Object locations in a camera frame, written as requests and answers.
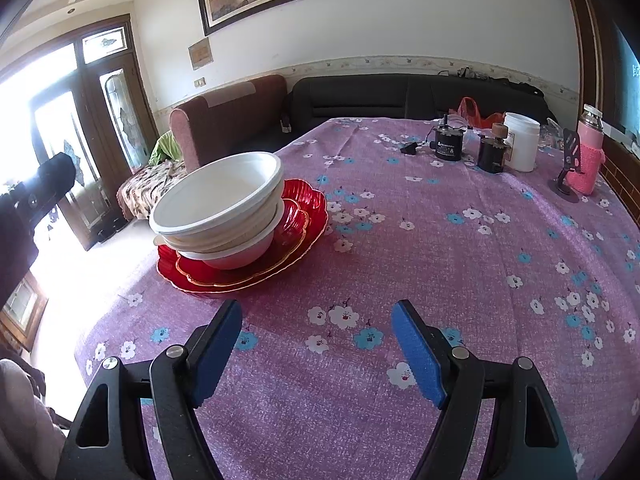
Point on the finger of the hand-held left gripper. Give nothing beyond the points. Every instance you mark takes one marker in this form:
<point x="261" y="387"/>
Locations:
<point x="52" y="185"/>

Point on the clear plastic bag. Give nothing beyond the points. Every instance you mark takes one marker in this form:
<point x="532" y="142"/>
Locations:
<point x="549" y="136"/>

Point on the pink thermos with knit sleeve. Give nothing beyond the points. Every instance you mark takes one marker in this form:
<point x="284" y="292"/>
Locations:
<point x="590" y="160"/>

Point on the black sofa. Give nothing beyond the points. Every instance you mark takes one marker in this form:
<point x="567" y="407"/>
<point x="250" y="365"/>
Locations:
<point x="360" y="100"/>

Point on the red plastic bag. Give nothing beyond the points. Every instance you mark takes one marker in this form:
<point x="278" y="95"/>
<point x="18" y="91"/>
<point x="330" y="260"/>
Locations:
<point x="470" y="110"/>

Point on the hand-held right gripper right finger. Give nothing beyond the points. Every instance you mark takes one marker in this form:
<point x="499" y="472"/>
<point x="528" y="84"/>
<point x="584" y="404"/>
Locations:
<point x="420" y="355"/>

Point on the dark jar with cork lid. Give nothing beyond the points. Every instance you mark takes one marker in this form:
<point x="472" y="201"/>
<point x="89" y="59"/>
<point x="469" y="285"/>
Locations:
<point x="490" y="157"/>

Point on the black power adapter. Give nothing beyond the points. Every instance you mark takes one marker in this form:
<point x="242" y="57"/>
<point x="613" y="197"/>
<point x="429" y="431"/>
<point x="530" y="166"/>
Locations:
<point x="410" y="149"/>

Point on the white plastic jar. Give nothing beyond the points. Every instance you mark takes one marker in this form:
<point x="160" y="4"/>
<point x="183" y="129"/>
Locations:
<point x="522" y="145"/>

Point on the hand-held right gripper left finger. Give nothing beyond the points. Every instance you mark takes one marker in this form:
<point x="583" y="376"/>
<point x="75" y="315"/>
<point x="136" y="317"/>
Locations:
<point x="220" y="350"/>

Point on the red plate white sticker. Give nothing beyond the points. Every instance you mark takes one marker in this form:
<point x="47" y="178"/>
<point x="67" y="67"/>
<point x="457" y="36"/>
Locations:
<point x="210" y="272"/>

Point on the beige ribbed plastic bowl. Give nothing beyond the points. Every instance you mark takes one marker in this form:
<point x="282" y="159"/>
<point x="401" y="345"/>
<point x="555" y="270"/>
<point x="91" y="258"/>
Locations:
<point x="200" y="246"/>

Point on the purple floral tablecloth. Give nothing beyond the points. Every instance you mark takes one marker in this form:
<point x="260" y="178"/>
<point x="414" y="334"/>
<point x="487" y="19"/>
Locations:
<point x="450" y="260"/>

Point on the small wall plaque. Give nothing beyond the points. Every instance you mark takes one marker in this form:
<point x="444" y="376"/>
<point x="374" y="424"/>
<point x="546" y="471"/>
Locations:
<point x="200" y="54"/>

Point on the black phone stand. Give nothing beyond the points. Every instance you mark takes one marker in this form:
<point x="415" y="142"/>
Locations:
<point x="565" y="192"/>

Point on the large white foam bowl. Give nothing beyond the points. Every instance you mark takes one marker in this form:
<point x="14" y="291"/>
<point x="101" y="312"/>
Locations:
<point x="215" y="190"/>

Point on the patterned seat cushion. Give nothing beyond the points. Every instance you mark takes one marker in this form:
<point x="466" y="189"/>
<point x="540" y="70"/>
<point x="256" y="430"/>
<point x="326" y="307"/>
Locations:
<point x="150" y="190"/>

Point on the wooden glass door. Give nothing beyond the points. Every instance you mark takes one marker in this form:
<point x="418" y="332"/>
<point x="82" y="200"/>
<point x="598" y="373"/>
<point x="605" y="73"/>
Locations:
<point x="137" y="110"/>

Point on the brown wooden cabinet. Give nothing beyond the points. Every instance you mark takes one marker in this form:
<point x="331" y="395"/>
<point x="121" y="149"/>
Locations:
<point x="625" y="185"/>

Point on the brown armchair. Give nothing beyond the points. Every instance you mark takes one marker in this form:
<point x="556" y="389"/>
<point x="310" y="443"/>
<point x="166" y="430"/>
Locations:
<point x="225" y="120"/>

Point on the green cloth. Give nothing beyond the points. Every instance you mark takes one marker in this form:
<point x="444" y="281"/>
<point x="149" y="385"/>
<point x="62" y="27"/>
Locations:
<point x="165" y="150"/>

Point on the person's pink clothing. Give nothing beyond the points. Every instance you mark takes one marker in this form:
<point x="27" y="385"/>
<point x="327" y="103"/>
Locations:
<point x="25" y="425"/>

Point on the red deep plate gold lettering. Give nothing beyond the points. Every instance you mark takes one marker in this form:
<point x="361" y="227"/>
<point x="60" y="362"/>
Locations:
<point x="310" y="205"/>

